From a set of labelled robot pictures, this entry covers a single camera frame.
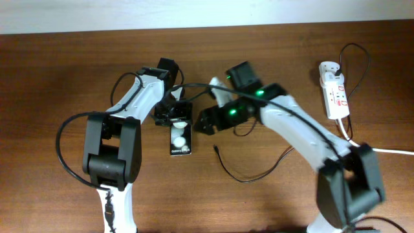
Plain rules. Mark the white charger adapter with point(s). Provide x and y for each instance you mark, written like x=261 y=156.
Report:
x=330 y=74

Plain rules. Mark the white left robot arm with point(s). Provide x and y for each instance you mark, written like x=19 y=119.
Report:
x=112 y=153

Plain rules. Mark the white power strip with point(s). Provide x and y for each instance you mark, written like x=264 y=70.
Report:
x=336 y=103

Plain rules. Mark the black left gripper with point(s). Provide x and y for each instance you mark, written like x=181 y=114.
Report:
x=184 y=112

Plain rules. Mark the black Galaxy flip phone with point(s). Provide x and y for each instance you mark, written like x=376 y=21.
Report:
x=180 y=139

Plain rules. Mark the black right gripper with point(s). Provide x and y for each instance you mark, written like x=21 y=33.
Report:
x=218 y=119

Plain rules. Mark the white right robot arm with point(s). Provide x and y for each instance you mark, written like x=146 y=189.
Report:
x=349 y=179

